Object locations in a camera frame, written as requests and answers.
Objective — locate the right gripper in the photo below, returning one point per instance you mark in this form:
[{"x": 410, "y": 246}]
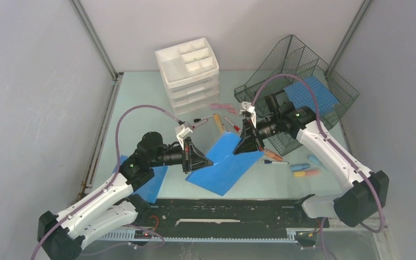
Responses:
[{"x": 248, "y": 142}]

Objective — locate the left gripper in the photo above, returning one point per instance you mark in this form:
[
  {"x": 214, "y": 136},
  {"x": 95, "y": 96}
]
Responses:
[{"x": 192, "y": 158}]

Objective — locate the white plastic drawer organizer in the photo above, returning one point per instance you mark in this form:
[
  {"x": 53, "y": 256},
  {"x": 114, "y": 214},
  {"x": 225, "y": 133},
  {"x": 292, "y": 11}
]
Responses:
[{"x": 190, "y": 73}]

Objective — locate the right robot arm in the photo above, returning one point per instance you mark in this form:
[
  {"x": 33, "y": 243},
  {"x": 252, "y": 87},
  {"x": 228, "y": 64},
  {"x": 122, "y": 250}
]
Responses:
[{"x": 363, "y": 192}]

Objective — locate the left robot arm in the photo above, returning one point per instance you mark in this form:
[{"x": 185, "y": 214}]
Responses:
[{"x": 66, "y": 234}]

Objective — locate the red cap marker right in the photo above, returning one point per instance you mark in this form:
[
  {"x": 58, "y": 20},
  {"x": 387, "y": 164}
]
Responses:
[{"x": 235, "y": 127}]

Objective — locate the red cap marker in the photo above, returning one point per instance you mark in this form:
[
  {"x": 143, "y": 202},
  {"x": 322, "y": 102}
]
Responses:
[
  {"x": 235, "y": 127},
  {"x": 199, "y": 123}
]

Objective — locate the orange highlighter by basket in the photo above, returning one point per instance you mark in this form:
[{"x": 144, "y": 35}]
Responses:
[{"x": 272, "y": 155}]

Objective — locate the red cap marker left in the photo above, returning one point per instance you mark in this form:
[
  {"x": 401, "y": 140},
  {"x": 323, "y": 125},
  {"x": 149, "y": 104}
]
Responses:
[{"x": 199, "y": 123}]

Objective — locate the black cap marker upper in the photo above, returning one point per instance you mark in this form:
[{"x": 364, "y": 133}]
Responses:
[{"x": 201, "y": 119}]

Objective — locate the pink highlighter left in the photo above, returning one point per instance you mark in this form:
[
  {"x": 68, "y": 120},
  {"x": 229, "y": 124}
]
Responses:
[{"x": 221, "y": 106}]

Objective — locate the yellow orange highlighter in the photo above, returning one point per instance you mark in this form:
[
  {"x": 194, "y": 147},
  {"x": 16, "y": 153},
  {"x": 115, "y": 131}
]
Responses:
[{"x": 306, "y": 173}]

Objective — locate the light blue highlighter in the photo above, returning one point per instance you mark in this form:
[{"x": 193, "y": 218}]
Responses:
[{"x": 315, "y": 160}]

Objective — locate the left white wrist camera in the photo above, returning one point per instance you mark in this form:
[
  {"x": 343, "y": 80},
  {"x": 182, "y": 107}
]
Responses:
[{"x": 182, "y": 131}]

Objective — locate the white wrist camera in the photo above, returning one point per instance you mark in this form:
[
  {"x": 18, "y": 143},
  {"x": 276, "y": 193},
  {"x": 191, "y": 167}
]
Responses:
[
  {"x": 247, "y": 110},
  {"x": 182, "y": 131}
]

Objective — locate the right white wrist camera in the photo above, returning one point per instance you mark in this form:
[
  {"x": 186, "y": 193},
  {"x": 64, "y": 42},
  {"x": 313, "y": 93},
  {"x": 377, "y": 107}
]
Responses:
[{"x": 247, "y": 110}]

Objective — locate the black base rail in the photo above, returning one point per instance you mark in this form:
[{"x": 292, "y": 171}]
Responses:
[{"x": 228, "y": 219}]

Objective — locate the green wire mesh organizer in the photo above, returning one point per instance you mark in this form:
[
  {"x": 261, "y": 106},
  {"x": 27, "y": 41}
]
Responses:
[{"x": 293, "y": 72}]

